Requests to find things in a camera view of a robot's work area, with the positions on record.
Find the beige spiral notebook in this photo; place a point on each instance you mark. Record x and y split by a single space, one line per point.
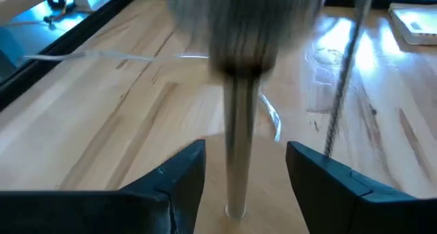
416 26

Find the wooden base table lamp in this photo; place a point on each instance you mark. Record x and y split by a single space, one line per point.
240 142

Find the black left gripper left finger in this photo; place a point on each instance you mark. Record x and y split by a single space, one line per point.
186 179

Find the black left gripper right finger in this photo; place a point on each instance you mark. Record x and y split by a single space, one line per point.
317 186

